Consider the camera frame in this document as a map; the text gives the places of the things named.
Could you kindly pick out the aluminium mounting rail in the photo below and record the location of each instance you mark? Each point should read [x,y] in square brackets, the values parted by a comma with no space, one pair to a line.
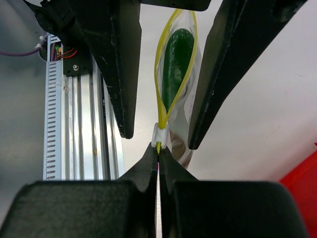
[91,146]

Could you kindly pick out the red plastic tray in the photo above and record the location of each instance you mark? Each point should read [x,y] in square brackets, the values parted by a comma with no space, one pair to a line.
[301,181]

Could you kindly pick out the clear zip top bag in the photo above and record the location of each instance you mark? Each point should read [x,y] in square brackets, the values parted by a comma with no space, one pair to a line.
[172,129]

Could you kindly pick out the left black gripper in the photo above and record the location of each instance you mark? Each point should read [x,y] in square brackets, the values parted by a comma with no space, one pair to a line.
[196,5]

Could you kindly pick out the green cucumber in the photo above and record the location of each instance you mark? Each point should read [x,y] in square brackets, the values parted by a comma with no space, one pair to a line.
[176,60]

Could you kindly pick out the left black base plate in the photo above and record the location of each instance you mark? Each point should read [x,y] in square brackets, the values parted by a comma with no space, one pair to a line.
[76,61]

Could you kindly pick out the white slotted cable duct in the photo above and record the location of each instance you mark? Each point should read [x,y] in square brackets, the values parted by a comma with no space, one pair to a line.
[52,123]

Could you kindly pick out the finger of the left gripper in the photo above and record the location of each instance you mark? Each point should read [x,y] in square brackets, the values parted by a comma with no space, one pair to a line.
[241,31]
[112,31]

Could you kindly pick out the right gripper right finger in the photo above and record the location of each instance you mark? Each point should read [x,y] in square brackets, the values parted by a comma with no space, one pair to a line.
[192,208]

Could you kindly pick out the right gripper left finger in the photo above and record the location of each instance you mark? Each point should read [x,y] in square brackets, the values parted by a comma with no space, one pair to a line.
[121,208]

